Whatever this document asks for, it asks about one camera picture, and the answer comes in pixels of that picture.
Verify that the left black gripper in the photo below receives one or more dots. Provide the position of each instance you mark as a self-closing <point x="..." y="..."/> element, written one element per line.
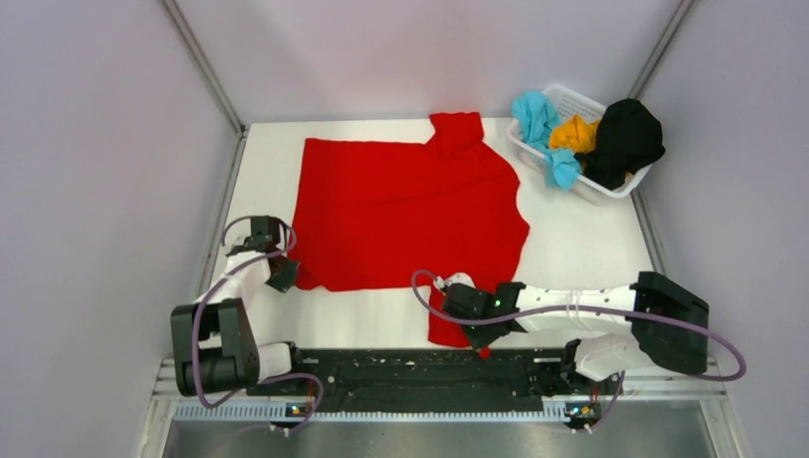
<point x="288" y="280"/>

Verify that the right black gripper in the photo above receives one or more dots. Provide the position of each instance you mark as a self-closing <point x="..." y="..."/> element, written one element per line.
<point x="480" y="342"/>

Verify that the red t shirt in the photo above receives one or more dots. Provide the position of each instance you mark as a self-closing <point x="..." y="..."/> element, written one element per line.
<point x="378" y="215"/>

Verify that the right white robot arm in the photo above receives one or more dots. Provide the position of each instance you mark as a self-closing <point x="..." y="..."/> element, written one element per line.
<point x="650" y="322"/>

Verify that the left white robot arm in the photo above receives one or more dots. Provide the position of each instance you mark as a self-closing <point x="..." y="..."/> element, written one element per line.
<point x="214" y="348"/>

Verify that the orange t shirt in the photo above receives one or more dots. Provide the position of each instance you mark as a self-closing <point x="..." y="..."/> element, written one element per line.
<point x="577" y="134"/>

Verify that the teal t shirt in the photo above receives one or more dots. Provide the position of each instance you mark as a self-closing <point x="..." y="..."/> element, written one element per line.
<point x="537" y="118"/>

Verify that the black t shirt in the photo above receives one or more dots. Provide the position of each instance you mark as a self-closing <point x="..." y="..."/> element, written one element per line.
<point x="628" y="138"/>

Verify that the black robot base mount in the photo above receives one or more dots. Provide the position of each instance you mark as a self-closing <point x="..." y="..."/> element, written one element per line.
<point x="443" y="380"/>

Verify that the white cable duct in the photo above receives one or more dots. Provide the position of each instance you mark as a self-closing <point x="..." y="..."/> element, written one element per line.
<point x="280" y="410"/>

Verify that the aluminium frame rail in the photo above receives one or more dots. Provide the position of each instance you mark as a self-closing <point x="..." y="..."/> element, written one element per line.
<point x="659" y="415"/>

